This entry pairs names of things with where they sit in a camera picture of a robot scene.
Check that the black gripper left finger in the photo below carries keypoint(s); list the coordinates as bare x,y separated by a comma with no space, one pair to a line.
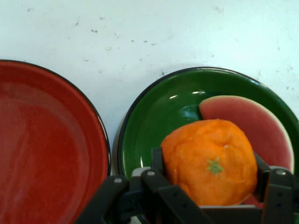
163,198

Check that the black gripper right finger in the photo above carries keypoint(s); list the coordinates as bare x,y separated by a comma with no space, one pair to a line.
278,186

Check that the orange toy mandarin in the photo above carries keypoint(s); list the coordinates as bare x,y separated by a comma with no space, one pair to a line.
205,163

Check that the toy watermelon slice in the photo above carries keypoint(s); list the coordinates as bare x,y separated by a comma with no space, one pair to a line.
257,121

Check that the green round plate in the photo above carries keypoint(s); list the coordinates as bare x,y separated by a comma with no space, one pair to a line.
158,112

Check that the red round plate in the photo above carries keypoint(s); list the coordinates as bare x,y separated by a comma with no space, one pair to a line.
46,144

